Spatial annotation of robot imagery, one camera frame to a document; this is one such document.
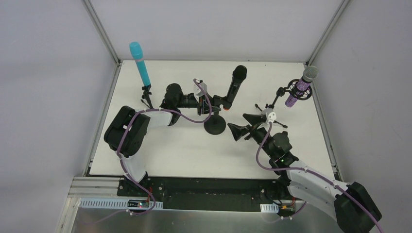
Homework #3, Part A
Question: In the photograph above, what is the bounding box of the round base mic stand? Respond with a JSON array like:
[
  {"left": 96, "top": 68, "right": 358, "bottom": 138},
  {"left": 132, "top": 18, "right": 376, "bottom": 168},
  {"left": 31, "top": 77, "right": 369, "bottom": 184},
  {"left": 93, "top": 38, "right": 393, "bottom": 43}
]
[{"left": 204, "top": 105, "right": 226, "bottom": 135}]

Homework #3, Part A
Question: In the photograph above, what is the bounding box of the black microphone orange end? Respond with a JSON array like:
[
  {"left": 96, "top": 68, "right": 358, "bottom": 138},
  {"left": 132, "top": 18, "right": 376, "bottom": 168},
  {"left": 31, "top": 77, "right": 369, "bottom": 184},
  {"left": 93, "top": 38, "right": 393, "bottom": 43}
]
[{"left": 223, "top": 65, "right": 247, "bottom": 110}]

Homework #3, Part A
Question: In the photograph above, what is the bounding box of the tripod shock mount stand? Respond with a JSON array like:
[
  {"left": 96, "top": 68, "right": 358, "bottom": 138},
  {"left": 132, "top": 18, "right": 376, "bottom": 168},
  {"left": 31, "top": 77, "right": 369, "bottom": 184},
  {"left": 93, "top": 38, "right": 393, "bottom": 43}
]
[{"left": 254, "top": 79, "right": 314, "bottom": 129}]

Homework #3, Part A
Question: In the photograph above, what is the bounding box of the black tripod clip stand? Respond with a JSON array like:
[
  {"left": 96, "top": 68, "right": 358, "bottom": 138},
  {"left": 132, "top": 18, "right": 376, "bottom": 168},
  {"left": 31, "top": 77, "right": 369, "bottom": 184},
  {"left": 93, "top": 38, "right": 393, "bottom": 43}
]
[{"left": 141, "top": 85, "right": 154, "bottom": 109}]

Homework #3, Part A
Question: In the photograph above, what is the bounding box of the purple glitter microphone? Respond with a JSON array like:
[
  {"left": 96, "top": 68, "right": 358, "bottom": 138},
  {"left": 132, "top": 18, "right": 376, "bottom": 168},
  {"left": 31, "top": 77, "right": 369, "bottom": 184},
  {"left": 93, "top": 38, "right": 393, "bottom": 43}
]
[{"left": 285, "top": 66, "right": 319, "bottom": 108}]

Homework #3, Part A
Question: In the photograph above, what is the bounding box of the blue toy microphone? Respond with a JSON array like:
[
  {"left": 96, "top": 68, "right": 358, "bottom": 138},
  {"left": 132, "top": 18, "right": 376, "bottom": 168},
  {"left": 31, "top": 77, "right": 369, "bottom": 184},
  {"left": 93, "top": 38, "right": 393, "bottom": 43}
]
[{"left": 129, "top": 42, "right": 151, "bottom": 86}]

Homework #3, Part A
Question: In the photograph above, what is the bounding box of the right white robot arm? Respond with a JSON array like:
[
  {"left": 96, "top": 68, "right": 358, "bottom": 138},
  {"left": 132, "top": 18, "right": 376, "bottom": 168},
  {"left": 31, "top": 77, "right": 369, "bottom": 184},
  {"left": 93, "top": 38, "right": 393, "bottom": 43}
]
[{"left": 228, "top": 114, "right": 384, "bottom": 233}]

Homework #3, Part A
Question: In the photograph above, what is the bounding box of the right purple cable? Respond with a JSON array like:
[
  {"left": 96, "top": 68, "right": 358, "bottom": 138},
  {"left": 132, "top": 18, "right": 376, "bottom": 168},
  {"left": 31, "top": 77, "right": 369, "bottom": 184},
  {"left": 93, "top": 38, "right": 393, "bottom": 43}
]
[{"left": 255, "top": 122, "right": 385, "bottom": 233}]

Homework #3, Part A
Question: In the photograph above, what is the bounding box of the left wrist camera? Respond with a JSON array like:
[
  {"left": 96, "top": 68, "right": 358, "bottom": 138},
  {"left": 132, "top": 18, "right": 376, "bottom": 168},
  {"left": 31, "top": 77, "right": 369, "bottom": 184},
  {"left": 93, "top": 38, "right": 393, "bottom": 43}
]
[{"left": 193, "top": 80, "right": 207, "bottom": 99}]

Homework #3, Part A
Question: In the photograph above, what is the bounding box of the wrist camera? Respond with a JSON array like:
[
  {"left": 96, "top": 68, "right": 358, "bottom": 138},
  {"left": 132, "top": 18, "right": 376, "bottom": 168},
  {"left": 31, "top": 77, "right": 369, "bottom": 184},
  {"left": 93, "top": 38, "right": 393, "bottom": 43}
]
[
  {"left": 193, "top": 80, "right": 207, "bottom": 99},
  {"left": 261, "top": 108, "right": 277, "bottom": 124}
]

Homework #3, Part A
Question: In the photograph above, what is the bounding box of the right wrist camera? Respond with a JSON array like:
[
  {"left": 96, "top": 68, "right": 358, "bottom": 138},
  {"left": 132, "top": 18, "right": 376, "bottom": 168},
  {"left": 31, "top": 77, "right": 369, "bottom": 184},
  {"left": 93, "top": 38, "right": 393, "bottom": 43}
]
[{"left": 261, "top": 108, "right": 277, "bottom": 124}]

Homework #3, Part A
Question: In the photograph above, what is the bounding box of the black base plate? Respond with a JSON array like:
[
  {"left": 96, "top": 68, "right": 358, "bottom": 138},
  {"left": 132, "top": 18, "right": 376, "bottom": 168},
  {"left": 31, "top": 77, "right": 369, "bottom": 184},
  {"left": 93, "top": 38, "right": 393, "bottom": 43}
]
[{"left": 117, "top": 176, "right": 292, "bottom": 212}]

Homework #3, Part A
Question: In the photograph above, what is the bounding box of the right white cable duct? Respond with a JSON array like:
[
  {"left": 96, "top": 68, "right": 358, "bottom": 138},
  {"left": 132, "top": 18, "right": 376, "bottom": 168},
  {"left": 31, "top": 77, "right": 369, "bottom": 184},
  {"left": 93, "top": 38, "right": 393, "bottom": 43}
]
[{"left": 260, "top": 203, "right": 279, "bottom": 213}]

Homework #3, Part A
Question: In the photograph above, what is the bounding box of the white cable duct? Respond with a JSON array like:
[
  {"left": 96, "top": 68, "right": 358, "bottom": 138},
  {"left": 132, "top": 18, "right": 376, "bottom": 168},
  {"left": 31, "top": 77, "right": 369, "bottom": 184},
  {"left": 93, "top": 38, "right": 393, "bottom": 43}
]
[
  {"left": 260, "top": 203, "right": 279, "bottom": 213},
  {"left": 79, "top": 198, "right": 163, "bottom": 210}
]

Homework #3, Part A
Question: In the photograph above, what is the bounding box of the left white cable duct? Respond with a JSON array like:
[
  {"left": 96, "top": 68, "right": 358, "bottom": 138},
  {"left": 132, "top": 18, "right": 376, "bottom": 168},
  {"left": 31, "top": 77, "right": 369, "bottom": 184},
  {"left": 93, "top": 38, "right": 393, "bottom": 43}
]
[{"left": 79, "top": 198, "right": 163, "bottom": 210}]

